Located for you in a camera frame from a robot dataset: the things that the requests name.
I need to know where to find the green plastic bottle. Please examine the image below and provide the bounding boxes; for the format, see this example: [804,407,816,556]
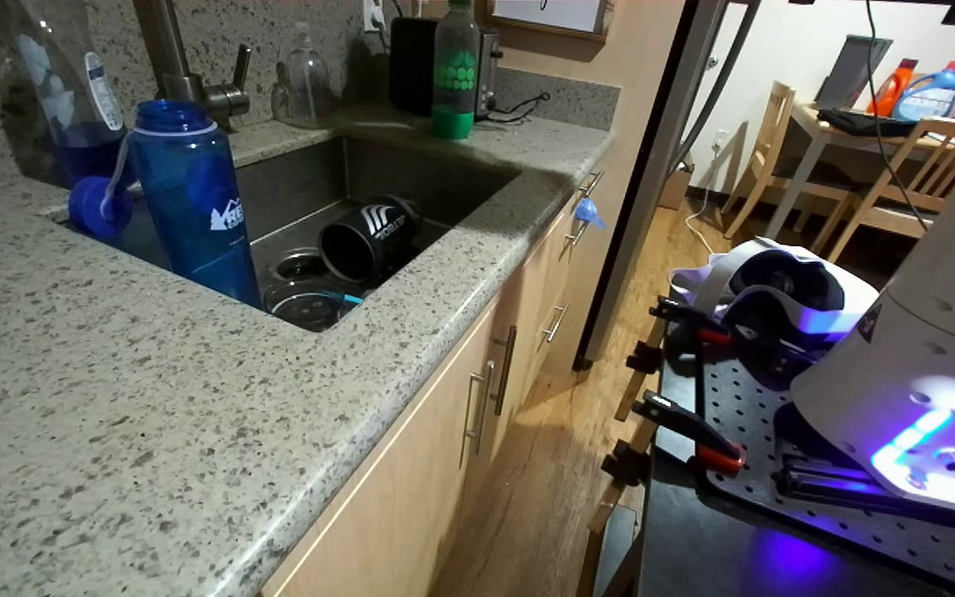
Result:
[428,0,485,143]

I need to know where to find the metal sink drain strainer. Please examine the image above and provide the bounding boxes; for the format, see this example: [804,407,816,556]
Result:
[273,250,337,289]

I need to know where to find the stainless steel sink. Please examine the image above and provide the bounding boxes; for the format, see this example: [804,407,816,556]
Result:
[61,131,524,333]

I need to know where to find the clear glass bottle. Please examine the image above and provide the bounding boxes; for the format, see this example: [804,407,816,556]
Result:
[273,24,332,125]

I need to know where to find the blue water bottle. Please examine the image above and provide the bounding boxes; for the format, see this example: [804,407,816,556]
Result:
[125,96,263,308]

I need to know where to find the blue water bottle cap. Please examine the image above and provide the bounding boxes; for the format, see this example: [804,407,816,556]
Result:
[67,175,134,245]

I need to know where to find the orange detergent bottle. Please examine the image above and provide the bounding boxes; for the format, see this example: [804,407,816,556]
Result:
[872,57,922,124]

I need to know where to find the clear dish soap bottle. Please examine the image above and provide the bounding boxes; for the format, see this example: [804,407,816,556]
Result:
[0,0,131,188]

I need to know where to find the blue detergent bottle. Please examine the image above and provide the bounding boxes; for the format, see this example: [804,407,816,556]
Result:
[892,59,955,125]

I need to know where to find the black mug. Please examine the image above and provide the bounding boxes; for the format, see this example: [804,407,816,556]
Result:
[319,197,425,286]

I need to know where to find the round dark bowl teal rim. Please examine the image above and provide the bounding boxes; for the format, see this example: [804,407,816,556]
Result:
[269,289,369,333]

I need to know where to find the light wood kitchen cabinet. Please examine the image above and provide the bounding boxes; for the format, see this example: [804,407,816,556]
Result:
[259,143,670,597]

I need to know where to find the black and silver toaster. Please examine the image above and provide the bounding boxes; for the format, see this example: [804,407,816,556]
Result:
[387,14,502,124]

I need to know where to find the white perforated mounting plate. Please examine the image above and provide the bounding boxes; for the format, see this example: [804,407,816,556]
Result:
[698,355,955,597]

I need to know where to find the wooden chair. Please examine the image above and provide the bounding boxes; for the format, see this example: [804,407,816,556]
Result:
[721,80,851,254]
[825,113,955,265]

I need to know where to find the white VR headset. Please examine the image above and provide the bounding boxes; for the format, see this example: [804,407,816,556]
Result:
[670,233,886,384]

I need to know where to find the black robot cart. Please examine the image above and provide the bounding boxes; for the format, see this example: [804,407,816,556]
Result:
[579,362,955,597]

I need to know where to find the wooden dining table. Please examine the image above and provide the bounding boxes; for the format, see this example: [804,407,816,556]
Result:
[765,99,955,243]

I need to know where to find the chrome kitchen faucet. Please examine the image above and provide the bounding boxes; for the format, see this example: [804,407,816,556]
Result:
[131,0,254,125]

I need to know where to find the grey laptop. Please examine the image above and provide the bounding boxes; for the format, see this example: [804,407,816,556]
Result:
[814,34,922,140]

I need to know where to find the metal cabinet door handle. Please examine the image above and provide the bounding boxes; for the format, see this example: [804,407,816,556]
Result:
[489,327,520,417]
[461,369,494,458]

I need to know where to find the black toaster power cord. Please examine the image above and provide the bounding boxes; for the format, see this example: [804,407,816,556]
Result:
[489,90,558,125]

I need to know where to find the black clamp red handle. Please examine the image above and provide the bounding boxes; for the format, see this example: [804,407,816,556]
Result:
[597,393,750,492]
[624,295,753,380]

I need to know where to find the black hanging cable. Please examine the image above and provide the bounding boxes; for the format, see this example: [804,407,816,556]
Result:
[860,0,935,230]

